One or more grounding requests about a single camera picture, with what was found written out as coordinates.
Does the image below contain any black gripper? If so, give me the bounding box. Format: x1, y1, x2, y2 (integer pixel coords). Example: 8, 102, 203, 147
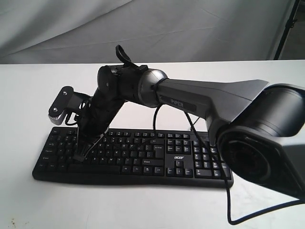
73, 89, 124, 161

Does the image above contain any black Acer keyboard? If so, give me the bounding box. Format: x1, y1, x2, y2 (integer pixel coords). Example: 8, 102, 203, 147
32, 127, 234, 188

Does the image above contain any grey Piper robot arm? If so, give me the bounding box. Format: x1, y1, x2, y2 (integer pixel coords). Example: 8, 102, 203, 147
78, 64, 305, 200

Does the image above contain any grey backdrop cloth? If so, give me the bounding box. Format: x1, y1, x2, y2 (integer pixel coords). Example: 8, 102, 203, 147
0, 0, 294, 64

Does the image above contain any black tripod stand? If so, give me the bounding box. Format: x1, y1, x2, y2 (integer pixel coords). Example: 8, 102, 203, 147
273, 0, 305, 60

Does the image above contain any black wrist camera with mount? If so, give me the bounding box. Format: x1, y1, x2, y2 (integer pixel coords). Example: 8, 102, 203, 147
48, 86, 90, 125

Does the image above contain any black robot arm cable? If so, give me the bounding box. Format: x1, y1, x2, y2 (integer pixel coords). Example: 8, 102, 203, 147
152, 102, 298, 225

